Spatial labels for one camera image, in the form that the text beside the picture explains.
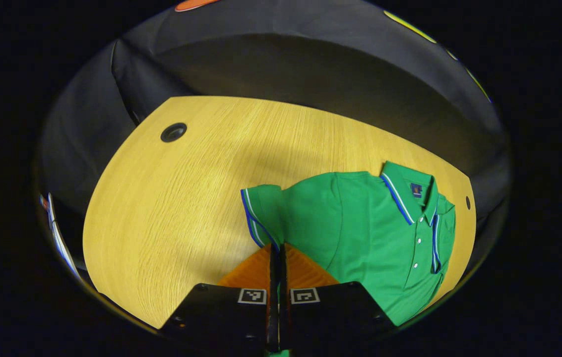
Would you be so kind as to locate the green T-shirt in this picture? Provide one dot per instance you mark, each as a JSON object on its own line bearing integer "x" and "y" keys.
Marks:
{"x": 355, "y": 233}

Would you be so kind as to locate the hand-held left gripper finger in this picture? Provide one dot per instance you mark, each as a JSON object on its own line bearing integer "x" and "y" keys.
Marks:
{"x": 283, "y": 317}
{"x": 274, "y": 317}

